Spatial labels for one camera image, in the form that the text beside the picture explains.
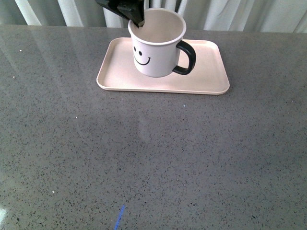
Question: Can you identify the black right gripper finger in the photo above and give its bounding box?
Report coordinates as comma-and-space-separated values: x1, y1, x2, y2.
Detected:
96, 0, 145, 28

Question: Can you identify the white smiley mug black handle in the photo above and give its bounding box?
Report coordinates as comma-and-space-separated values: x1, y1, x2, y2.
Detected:
128, 8, 196, 78

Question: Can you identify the cream rectangular tray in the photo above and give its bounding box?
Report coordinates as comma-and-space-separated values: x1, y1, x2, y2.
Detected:
96, 37, 230, 95

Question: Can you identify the grey-white curtain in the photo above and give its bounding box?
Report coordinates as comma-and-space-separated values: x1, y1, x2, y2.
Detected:
0, 0, 307, 33

